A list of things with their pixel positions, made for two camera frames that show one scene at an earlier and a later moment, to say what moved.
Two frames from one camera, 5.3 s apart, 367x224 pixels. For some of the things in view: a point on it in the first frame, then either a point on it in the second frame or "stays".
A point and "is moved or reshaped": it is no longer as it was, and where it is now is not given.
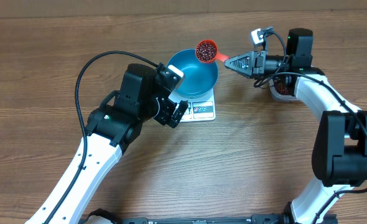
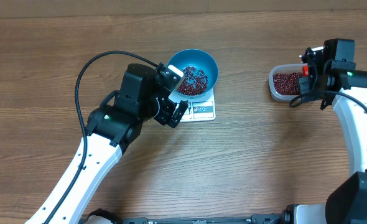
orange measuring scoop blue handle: [206, 51] is moved or reshaped
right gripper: [253, 60] to [303, 88]
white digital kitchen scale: [199, 109] stays
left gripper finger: [178, 114] stays
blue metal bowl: [199, 76] stays
